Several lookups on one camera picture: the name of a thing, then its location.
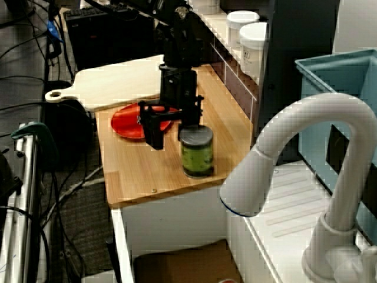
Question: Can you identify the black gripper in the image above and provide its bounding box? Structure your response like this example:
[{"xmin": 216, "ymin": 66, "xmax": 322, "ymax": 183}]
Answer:
[{"xmin": 138, "ymin": 63, "xmax": 206, "ymax": 150}]

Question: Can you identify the green pea can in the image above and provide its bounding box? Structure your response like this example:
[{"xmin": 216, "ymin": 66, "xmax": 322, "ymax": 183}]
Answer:
[{"xmin": 178, "ymin": 126, "xmax": 215, "ymax": 179}]

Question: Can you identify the red round plate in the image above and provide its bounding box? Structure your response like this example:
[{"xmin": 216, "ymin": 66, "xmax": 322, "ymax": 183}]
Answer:
[{"xmin": 110, "ymin": 102, "xmax": 174, "ymax": 143}]

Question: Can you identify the light wooden cutting board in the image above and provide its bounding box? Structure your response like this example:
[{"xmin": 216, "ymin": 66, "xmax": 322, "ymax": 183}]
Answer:
[{"xmin": 44, "ymin": 54, "xmax": 166, "ymax": 113}]

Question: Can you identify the black computer case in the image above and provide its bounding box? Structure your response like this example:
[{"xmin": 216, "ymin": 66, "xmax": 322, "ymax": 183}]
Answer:
[{"xmin": 64, "ymin": 7, "xmax": 160, "ymax": 70}]

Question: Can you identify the white lidded jar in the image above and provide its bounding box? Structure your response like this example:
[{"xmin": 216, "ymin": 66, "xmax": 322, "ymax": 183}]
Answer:
[
  {"xmin": 226, "ymin": 11, "xmax": 260, "ymax": 51},
  {"xmin": 239, "ymin": 22, "xmax": 269, "ymax": 78}
]

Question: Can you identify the white toy sink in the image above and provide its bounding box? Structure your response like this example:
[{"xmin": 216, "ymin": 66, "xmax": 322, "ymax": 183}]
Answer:
[{"xmin": 110, "ymin": 160, "xmax": 377, "ymax": 283}]

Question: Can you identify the blue plastic bin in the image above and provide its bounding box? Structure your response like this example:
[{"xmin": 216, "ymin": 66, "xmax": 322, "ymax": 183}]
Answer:
[{"xmin": 295, "ymin": 49, "xmax": 377, "ymax": 245}]

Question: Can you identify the grey toy faucet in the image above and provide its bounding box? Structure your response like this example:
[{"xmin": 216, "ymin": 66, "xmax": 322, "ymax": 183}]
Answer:
[{"xmin": 219, "ymin": 93, "xmax": 377, "ymax": 283}]

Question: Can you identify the dark grey vertical panel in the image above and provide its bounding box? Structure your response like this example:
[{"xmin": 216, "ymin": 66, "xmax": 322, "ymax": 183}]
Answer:
[{"xmin": 259, "ymin": 0, "xmax": 339, "ymax": 166}]

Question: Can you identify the white floor cable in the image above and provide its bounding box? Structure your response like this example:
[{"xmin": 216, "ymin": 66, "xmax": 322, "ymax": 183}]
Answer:
[{"xmin": 44, "ymin": 166, "xmax": 104, "ymax": 219}]

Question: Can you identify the black cabinet handle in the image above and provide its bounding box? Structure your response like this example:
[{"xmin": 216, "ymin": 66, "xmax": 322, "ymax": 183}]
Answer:
[{"xmin": 105, "ymin": 237, "xmax": 122, "ymax": 283}]

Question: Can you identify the blue cable plug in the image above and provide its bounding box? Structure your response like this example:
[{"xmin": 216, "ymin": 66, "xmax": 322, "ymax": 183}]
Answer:
[{"xmin": 47, "ymin": 20, "xmax": 64, "ymax": 44}]

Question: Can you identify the white metal stand frame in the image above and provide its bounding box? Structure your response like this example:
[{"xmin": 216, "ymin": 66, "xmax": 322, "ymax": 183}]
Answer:
[{"xmin": 0, "ymin": 123, "xmax": 42, "ymax": 283}]

